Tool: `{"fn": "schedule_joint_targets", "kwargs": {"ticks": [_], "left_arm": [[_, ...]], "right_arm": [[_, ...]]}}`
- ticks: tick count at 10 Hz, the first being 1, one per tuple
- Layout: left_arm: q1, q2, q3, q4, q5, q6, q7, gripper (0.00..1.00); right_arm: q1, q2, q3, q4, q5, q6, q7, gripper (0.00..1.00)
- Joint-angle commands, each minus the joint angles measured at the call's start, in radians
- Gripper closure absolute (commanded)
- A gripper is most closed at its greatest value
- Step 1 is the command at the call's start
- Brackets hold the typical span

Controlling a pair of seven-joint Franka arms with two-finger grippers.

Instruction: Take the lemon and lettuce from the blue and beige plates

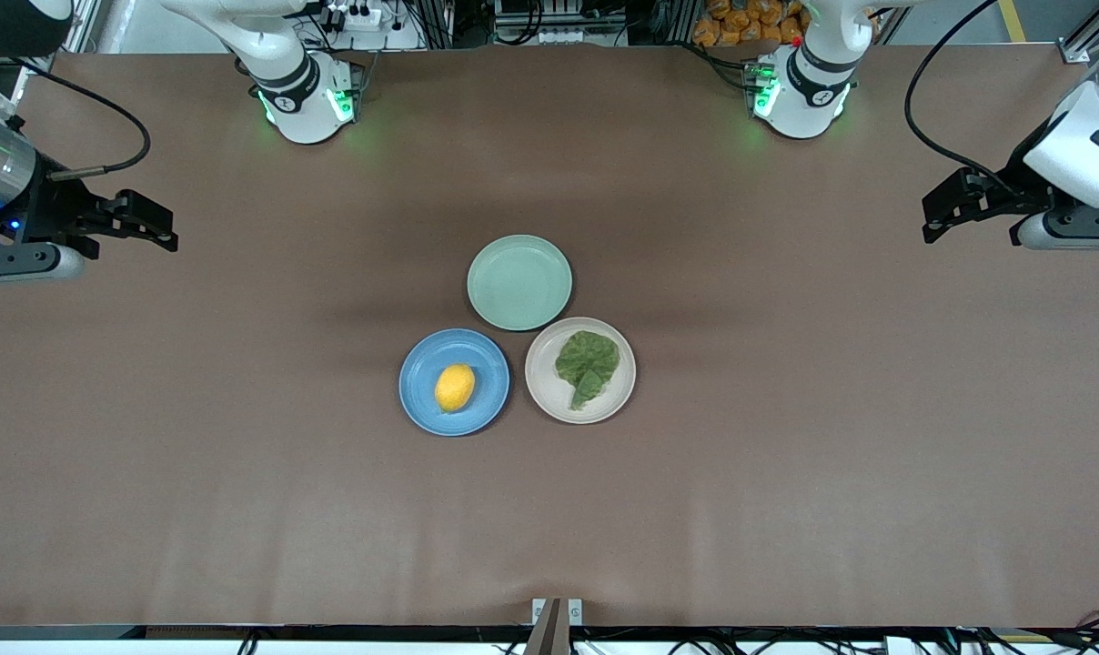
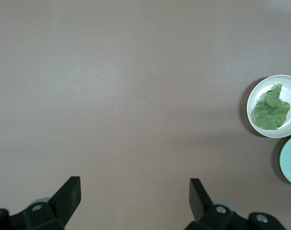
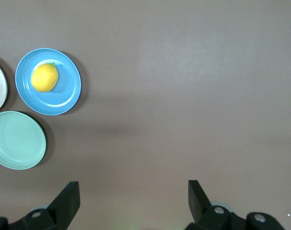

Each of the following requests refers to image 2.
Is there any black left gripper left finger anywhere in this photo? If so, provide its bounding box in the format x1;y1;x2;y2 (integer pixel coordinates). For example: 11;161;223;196
0;176;82;230

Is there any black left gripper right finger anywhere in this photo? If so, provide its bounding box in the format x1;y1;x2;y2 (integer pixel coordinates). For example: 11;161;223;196
183;178;286;230

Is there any green lettuce leaf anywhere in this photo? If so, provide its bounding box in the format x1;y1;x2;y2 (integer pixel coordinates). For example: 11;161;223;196
253;83;291;131

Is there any beige round plate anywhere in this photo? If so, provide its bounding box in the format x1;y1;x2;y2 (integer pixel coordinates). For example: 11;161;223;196
246;75;291;138

